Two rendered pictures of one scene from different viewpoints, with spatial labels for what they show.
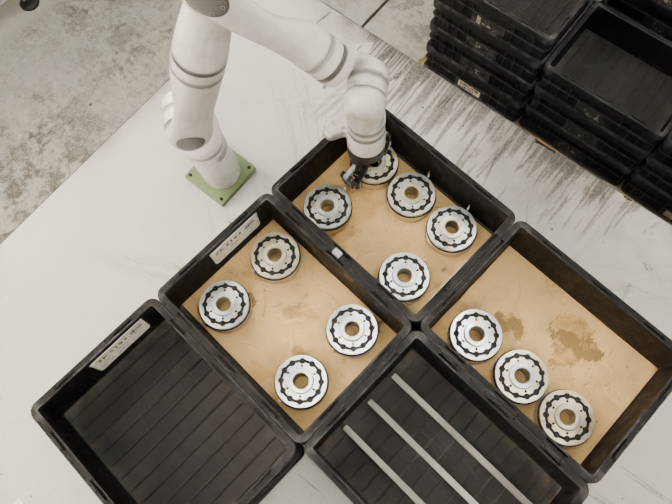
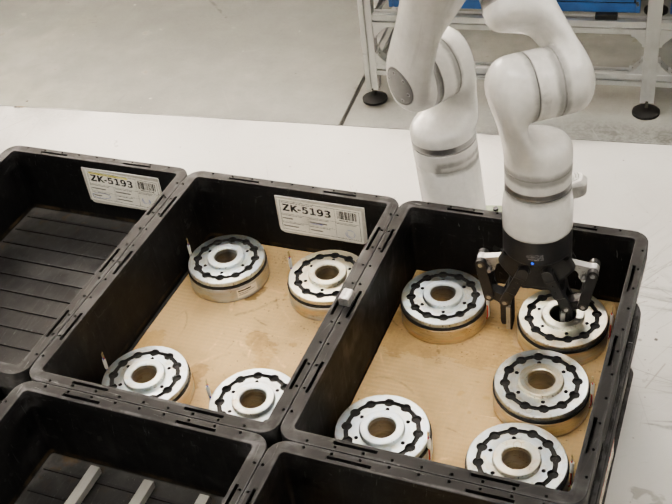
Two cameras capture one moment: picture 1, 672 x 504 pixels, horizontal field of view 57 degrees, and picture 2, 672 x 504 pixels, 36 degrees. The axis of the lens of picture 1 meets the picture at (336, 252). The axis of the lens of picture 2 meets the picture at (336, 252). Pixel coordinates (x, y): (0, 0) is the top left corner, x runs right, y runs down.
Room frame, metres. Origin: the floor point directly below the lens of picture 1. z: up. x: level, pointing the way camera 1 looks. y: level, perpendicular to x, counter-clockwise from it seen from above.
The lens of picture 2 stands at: (0.04, -0.78, 1.69)
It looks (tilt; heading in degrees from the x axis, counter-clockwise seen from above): 39 degrees down; 66
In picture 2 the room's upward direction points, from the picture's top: 8 degrees counter-clockwise
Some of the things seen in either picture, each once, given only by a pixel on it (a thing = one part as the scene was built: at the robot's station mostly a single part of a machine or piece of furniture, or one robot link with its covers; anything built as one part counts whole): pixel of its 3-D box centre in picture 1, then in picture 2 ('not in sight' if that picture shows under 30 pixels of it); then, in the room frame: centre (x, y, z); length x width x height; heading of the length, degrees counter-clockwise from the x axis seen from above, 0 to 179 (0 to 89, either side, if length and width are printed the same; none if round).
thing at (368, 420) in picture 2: (404, 275); (381, 428); (0.35, -0.13, 0.86); 0.05 x 0.05 x 0.01
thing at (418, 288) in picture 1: (404, 276); (382, 431); (0.35, -0.13, 0.86); 0.10 x 0.10 x 0.01
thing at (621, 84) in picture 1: (607, 98); not in sight; (1.03, -0.91, 0.31); 0.40 x 0.30 x 0.34; 45
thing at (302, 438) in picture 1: (283, 311); (228, 288); (0.29, 0.11, 0.92); 0.40 x 0.30 x 0.02; 40
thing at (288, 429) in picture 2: (391, 205); (477, 334); (0.48, -0.12, 0.92); 0.40 x 0.30 x 0.02; 40
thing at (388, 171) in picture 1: (374, 162); (562, 317); (0.61, -0.10, 0.86); 0.10 x 0.10 x 0.01
